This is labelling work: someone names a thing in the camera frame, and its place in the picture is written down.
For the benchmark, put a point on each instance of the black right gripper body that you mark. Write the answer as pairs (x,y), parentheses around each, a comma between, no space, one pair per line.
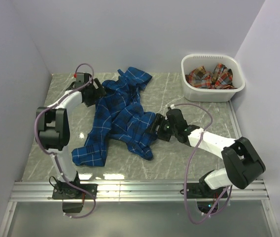
(165,131)

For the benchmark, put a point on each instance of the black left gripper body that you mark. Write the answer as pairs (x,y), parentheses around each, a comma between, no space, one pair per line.
(94,94)

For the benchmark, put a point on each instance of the blue plaid long sleeve shirt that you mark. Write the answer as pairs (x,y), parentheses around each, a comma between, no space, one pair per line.
(120,116)

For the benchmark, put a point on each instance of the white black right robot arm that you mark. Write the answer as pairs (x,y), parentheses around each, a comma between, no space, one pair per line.
(242,163)

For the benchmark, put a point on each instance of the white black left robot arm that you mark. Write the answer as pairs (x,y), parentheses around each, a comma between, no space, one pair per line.
(52,130)

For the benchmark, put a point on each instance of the white plastic laundry basket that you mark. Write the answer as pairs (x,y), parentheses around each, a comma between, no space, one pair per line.
(209,61)

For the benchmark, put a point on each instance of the red plaid shirt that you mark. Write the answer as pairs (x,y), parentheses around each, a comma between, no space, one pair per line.
(220,78)

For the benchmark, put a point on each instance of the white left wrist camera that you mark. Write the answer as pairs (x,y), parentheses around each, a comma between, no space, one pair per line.
(80,80)

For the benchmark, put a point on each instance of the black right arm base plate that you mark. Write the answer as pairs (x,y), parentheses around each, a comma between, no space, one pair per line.
(197,191)

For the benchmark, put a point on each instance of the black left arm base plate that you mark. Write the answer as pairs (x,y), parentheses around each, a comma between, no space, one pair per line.
(65,192)

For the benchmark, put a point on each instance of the aluminium mounting rail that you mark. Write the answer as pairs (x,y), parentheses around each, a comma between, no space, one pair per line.
(120,191)

